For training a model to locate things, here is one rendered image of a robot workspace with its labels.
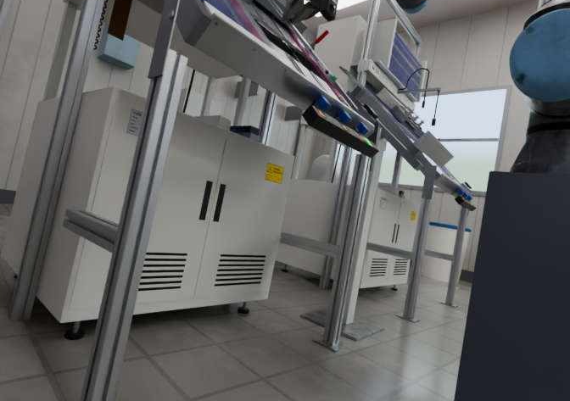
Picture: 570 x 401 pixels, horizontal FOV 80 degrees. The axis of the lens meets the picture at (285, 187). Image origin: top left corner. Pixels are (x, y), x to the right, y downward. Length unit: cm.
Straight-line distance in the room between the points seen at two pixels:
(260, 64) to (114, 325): 57
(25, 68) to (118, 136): 298
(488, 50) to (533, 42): 437
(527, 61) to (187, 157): 79
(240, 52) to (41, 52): 327
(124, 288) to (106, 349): 10
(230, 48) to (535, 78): 52
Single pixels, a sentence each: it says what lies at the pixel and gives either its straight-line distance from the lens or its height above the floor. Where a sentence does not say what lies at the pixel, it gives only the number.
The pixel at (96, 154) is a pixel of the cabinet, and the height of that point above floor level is 45.
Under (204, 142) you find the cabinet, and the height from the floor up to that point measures 56.
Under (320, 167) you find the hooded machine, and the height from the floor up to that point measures 105.
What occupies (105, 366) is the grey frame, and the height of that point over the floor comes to 10.
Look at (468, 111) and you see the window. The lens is 475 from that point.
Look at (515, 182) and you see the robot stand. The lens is 72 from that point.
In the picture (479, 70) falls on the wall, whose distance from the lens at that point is 495.
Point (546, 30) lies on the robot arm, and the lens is 67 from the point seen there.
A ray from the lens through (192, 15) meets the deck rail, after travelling 72.
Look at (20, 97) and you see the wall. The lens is 383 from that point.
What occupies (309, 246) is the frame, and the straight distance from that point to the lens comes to 124.
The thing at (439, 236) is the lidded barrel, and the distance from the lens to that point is 381.
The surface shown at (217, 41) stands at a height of 70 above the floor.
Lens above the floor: 41
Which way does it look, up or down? 4 degrees up
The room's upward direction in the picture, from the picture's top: 11 degrees clockwise
